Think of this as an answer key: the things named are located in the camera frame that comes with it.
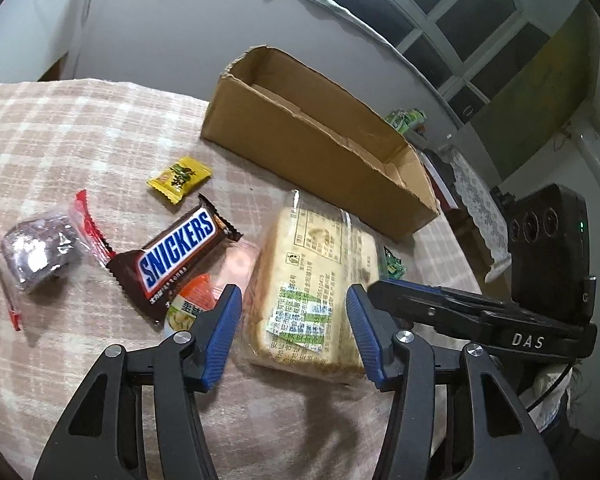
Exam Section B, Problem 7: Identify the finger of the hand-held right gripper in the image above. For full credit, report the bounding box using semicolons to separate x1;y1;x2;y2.
367;282;485;341
387;282;518;313

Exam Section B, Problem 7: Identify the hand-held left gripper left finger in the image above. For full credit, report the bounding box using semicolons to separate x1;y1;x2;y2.
32;284;243;480

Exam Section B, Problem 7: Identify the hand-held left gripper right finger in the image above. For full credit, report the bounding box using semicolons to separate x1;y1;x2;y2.
345;282;568;480

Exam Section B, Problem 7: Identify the orange and green snack packet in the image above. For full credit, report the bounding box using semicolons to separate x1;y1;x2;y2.
160;240;261;341

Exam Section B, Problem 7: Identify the sliced bread loaf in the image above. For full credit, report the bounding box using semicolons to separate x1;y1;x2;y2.
230;189;386;386

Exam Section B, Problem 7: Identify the brown chocolate bar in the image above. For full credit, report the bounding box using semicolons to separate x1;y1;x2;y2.
105;195;244;328

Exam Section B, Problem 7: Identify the yellow candy packet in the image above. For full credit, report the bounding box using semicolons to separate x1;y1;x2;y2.
146;156;213;205

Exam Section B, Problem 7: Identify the purple cake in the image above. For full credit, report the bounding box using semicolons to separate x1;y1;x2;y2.
0;189;113;332

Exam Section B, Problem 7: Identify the white lace cloth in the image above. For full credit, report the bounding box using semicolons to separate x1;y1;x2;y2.
440;145;512;284

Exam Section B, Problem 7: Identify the green carton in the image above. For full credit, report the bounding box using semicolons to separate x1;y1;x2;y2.
385;107;427;134

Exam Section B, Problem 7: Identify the pink plaid tablecloth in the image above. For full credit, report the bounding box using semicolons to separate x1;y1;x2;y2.
0;79;486;480

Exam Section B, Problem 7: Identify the white-framed window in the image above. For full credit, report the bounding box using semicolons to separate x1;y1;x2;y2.
395;0;583;126

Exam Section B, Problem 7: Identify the white wall pipe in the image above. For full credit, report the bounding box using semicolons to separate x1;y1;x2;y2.
562;120;600;181

